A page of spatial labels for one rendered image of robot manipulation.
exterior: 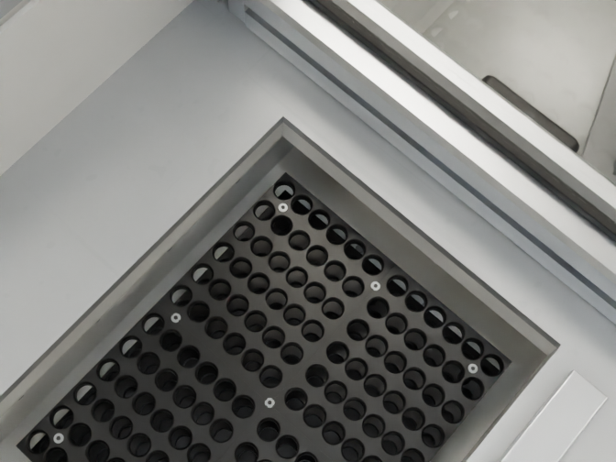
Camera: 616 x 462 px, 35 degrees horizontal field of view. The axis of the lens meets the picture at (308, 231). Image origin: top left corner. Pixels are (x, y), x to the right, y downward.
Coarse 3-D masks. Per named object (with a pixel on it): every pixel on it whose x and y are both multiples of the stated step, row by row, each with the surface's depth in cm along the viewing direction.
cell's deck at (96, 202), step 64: (128, 64) 57; (192, 64) 57; (256, 64) 57; (64, 128) 55; (128, 128) 56; (192, 128) 56; (256, 128) 56; (320, 128) 56; (0, 192) 54; (64, 192) 54; (128, 192) 54; (192, 192) 54; (384, 192) 55; (448, 192) 55; (0, 256) 53; (64, 256) 53; (128, 256) 53; (448, 256) 54; (512, 256) 54; (0, 320) 52; (64, 320) 52; (512, 320) 54; (576, 320) 53; (0, 384) 50; (576, 448) 50
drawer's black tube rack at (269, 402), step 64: (256, 256) 58; (320, 256) 61; (192, 320) 57; (256, 320) 60; (320, 320) 57; (384, 320) 57; (128, 384) 58; (192, 384) 55; (256, 384) 55; (320, 384) 59; (384, 384) 56; (448, 384) 56; (64, 448) 54; (128, 448) 54; (192, 448) 55; (256, 448) 54; (320, 448) 54; (384, 448) 58
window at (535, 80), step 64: (384, 0) 48; (448, 0) 44; (512, 0) 41; (576, 0) 38; (448, 64) 49; (512, 64) 45; (576, 64) 41; (512, 128) 49; (576, 128) 45; (576, 192) 49
